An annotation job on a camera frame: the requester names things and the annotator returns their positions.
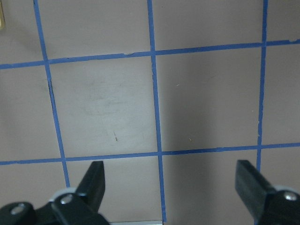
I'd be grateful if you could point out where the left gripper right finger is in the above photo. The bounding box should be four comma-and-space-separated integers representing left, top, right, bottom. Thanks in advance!
235, 160, 300, 225

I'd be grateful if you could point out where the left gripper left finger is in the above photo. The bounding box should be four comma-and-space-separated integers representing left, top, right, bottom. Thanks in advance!
51, 161, 104, 225

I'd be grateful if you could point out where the wooden cup tree stand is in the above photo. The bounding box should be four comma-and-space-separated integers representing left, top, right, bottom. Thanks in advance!
0, 1, 5, 30

